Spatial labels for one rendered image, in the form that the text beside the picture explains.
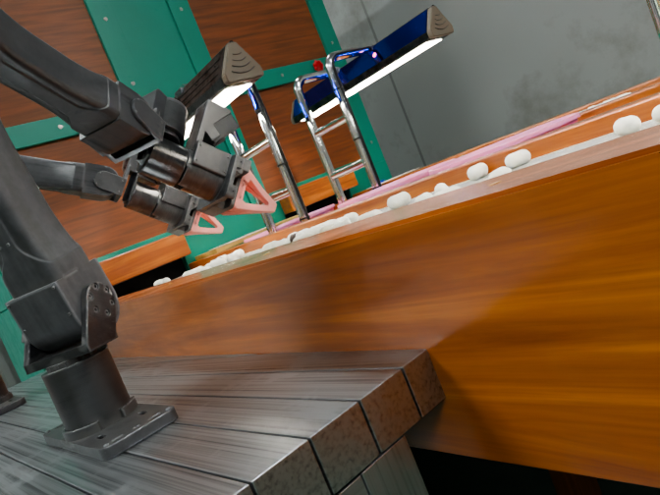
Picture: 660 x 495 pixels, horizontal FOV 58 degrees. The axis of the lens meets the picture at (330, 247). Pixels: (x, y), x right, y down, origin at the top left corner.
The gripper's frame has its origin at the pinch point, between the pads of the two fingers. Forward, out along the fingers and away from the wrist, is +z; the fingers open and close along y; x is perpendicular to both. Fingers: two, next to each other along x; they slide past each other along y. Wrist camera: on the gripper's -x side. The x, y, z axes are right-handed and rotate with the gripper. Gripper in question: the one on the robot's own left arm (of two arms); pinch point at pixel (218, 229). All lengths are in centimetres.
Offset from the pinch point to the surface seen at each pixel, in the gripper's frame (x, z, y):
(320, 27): -105, 36, 52
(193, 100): -17.8, -16.3, -12.8
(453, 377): 32, -11, -84
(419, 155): -107, 126, 94
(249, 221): -24, 28, 52
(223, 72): -18.1, -16.3, -26.0
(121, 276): 7.1, -6.0, 45.3
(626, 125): 3, 7, -85
